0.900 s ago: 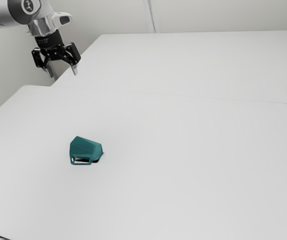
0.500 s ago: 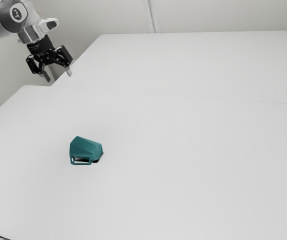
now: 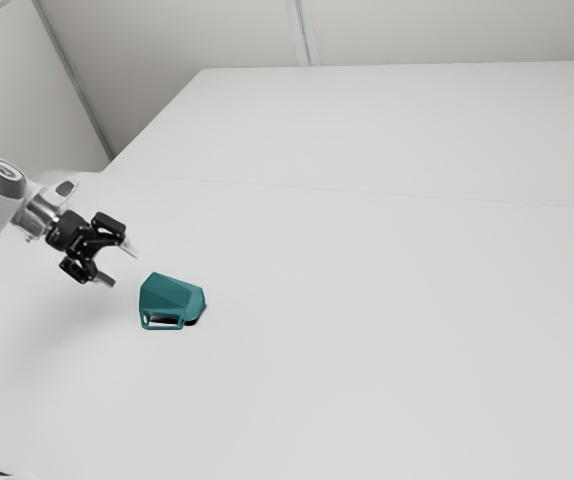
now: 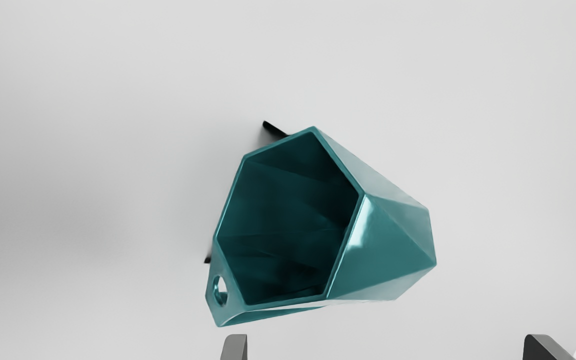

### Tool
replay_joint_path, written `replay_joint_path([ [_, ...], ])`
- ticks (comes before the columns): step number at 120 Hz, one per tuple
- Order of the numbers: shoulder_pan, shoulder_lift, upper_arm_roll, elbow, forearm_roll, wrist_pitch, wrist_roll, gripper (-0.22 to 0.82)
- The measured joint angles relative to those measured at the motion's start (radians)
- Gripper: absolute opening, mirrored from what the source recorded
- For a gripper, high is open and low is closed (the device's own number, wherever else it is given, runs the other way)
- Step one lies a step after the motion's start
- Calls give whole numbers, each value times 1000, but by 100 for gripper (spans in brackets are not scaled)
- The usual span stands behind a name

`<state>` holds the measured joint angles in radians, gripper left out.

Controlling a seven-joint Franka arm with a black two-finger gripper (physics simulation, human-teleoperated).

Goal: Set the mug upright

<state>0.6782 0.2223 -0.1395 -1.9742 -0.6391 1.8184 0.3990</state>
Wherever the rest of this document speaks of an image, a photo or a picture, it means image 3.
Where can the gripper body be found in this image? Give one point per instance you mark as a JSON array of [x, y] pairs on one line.
[[64, 231]]

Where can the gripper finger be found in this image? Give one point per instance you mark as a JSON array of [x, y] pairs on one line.
[[108, 231], [83, 269]]

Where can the teal faceted mug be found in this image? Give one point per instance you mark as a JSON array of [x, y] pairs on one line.
[[172, 300]]

